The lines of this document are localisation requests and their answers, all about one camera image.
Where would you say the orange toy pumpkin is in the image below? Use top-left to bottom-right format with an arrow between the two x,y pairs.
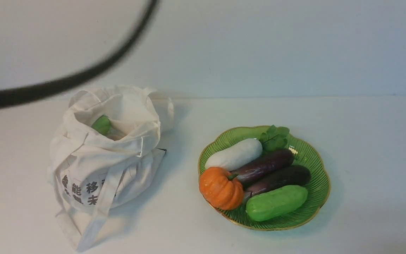
199,167 -> 244,211

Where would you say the green cucumber in bag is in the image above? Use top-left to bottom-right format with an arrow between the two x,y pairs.
91,115 -> 111,136

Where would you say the white cloth tote bag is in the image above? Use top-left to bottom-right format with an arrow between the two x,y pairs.
47,86 -> 174,252

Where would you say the white radish with leaves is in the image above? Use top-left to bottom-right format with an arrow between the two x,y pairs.
199,125 -> 290,172

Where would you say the upper purple eggplant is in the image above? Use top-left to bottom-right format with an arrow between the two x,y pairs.
231,149 -> 294,187

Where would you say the purple eggplant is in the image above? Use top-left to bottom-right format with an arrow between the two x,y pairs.
231,149 -> 294,187
242,165 -> 312,204

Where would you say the green cucumber on plate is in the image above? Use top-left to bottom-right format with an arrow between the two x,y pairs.
246,185 -> 309,222

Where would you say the lower purple eggplant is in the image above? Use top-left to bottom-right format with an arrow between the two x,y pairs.
242,165 -> 312,204

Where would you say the green glass plate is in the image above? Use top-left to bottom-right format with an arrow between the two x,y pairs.
197,125 -> 331,231

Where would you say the black cable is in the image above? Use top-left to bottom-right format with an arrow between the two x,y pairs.
0,0 -> 160,112

